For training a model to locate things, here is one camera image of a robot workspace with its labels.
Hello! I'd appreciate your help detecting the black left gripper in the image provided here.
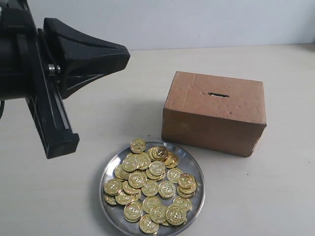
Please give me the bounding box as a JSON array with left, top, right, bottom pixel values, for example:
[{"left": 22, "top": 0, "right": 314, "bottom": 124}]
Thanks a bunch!
[{"left": 0, "top": 0, "right": 130, "bottom": 100}]

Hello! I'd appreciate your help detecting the brown cardboard slot box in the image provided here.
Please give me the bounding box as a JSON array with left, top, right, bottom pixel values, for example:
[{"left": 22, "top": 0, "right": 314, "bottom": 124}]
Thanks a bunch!
[{"left": 161, "top": 71, "right": 267, "bottom": 157}]

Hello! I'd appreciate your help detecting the gold coin on plate rim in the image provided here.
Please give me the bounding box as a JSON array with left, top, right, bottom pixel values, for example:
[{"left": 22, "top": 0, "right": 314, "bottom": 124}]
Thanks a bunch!
[{"left": 130, "top": 139, "right": 146, "bottom": 153}]

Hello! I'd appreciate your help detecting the gold coin upper left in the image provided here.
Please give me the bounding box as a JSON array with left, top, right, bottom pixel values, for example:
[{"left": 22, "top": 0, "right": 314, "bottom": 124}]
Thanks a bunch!
[{"left": 122, "top": 156, "right": 139, "bottom": 173}]

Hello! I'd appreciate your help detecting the gold coin far left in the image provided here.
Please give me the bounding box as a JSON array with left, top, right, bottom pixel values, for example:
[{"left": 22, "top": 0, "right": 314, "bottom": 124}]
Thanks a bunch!
[{"left": 103, "top": 179, "right": 123, "bottom": 196}]

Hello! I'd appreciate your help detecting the gold coin top pile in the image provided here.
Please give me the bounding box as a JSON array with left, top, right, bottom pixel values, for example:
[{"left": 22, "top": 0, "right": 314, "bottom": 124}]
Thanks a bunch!
[{"left": 151, "top": 146, "right": 168, "bottom": 161}]

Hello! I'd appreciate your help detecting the gold coin bottom left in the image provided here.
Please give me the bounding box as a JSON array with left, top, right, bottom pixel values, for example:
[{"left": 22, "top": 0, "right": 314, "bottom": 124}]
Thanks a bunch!
[{"left": 124, "top": 202, "right": 143, "bottom": 221}]

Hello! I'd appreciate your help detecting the round steel plate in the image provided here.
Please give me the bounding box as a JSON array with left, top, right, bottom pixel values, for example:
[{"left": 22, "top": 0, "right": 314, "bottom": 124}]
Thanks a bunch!
[{"left": 98, "top": 140, "right": 205, "bottom": 236}]

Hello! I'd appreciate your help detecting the gold coin centre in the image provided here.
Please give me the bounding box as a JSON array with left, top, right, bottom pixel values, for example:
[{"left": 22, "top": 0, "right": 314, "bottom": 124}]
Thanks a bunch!
[{"left": 158, "top": 181, "right": 176, "bottom": 199}]

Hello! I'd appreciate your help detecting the gold coin bottom front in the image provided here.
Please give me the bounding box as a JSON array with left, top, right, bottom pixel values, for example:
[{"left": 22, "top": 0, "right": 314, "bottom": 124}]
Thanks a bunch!
[{"left": 139, "top": 214, "right": 159, "bottom": 234}]

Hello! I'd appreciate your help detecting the gold coin right stack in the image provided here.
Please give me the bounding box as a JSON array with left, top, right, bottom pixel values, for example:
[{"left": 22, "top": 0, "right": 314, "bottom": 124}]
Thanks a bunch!
[{"left": 178, "top": 173, "right": 195, "bottom": 189}]

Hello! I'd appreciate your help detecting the gold coin bottom right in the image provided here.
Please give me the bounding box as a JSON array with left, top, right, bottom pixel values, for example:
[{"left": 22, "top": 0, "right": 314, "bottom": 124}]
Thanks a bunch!
[{"left": 165, "top": 204, "right": 187, "bottom": 226}]

